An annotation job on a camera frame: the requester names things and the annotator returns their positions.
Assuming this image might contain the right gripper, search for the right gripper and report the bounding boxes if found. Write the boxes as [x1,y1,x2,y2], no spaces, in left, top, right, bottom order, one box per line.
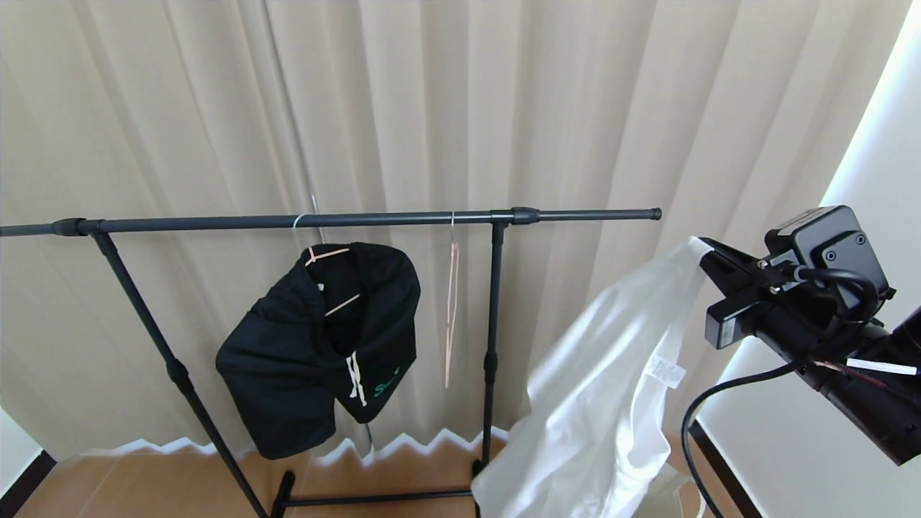
[704,295,844,369]

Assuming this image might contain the white garment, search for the white garment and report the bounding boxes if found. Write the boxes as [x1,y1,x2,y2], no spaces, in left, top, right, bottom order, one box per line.
[471,236,714,518]

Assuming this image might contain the pink clothes hanger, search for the pink clothes hanger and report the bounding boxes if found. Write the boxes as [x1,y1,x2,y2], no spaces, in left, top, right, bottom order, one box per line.
[291,214,360,317]
[445,212,461,389]

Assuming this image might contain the black shorts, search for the black shorts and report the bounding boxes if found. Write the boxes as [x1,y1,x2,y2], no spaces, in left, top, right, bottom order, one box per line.
[216,242,422,460]

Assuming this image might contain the white laundry basket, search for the white laundry basket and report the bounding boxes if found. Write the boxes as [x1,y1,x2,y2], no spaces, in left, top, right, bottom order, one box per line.
[648,464,709,518]

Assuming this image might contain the black clothes rack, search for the black clothes rack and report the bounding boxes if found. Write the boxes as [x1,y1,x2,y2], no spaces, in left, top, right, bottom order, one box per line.
[0,207,663,518]

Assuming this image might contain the beige curtain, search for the beige curtain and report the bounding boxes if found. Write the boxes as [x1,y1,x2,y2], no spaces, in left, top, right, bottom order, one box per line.
[0,0,911,461]

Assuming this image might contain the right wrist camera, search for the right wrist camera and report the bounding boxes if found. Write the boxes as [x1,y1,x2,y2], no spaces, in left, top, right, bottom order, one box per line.
[757,205,897,321]

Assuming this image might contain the black cable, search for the black cable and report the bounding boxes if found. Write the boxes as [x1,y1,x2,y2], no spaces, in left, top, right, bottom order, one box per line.
[680,266,882,518]

